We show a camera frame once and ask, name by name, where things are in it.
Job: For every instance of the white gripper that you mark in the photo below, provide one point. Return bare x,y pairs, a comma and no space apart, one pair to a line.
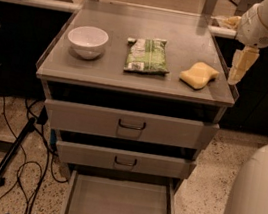
255,30

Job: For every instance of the yellow sponge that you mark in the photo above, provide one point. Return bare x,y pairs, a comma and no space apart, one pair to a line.
199,75

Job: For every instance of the grey drawer cabinet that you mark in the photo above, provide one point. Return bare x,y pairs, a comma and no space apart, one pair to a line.
103,81

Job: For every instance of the top grey drawer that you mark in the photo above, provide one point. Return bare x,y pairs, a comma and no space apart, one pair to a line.
150,128

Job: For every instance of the grey drawer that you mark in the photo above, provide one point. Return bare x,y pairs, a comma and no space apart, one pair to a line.
150,128
89,194
124,160

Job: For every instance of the middle grey drawer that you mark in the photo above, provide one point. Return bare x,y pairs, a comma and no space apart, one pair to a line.
124,160

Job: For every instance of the bottom grey drawer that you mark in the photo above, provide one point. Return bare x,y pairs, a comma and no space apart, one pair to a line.
89,194

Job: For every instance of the green snack bag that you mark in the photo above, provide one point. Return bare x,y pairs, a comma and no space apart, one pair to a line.
146,56

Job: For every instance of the white ceramic bowl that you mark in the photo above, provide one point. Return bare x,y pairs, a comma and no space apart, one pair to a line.
88,42

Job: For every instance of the black pole on floor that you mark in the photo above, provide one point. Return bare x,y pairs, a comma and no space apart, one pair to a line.
29,127

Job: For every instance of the white counter rail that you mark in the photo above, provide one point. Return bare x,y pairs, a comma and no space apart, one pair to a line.
72,7

